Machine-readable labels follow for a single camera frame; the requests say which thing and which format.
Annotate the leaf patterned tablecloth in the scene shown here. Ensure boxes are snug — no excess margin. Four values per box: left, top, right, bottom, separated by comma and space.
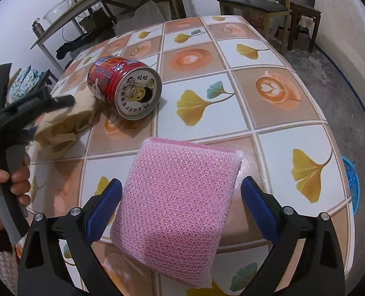
24, 15, 357, 296

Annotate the clear glass bowl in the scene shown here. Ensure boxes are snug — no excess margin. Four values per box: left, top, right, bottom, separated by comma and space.
43, 0, 72, 22

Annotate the dark wooden stool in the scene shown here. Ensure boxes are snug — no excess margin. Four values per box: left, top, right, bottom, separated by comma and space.
287, 0, 321, 53

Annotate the brown paper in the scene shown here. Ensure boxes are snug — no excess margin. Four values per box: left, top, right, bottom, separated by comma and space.
33, 88, 97, 153

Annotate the person's left forearm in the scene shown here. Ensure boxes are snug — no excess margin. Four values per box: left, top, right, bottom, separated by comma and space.
0, 230, 19, 295

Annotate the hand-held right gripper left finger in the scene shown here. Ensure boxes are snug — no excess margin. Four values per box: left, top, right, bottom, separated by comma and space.
17, 177, 123, 296

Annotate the wooden armchair dark seat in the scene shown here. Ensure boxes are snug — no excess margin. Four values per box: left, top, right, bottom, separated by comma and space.
218, 0, 294, 53

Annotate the grey metal side table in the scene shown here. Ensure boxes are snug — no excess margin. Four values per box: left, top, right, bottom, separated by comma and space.
30, 0, 186, 74

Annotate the floral cloth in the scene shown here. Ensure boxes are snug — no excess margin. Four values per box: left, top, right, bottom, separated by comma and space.
10, 66, 44, 101

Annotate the metal water bottle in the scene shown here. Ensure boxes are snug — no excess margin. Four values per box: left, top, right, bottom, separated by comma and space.
32, 18, 46, 36

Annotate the white mattress blue edge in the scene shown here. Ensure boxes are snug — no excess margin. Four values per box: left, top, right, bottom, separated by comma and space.
313, 0, 365, 148

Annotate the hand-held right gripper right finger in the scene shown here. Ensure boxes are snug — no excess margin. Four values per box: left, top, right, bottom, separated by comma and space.
241, 176, 346, 296

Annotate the pink mesh scouring pad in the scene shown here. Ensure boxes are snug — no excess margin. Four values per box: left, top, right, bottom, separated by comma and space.
110, 136, 244, 287

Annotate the white sack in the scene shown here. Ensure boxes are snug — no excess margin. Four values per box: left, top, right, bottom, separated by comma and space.
115, 0, 171, 34

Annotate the person's left hand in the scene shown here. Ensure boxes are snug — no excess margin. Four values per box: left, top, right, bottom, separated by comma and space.
0, 154, 32, 232

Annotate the wooden chair with cloth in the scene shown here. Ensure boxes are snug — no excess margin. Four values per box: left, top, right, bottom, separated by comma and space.
8, 68, 60, 102

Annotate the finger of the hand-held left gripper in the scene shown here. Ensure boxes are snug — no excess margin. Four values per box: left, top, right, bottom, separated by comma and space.
4, 126, 37, 148
15, 87, 76, 121

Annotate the red drink can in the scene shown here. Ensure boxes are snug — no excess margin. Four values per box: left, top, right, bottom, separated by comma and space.
87, 55, 163, 120

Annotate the red printed carton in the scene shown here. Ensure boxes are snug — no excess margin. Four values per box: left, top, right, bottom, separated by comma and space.
244, 9, 274, 37

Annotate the blue mesh basket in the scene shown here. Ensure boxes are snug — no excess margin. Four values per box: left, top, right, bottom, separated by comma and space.
342, 156, 360, 216

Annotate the brown cardboard box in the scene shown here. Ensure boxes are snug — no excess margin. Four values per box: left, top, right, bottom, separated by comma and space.
79, 6, 115, 33

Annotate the black clothing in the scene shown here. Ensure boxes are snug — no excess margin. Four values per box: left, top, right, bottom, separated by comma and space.
56, 32, 109, 60

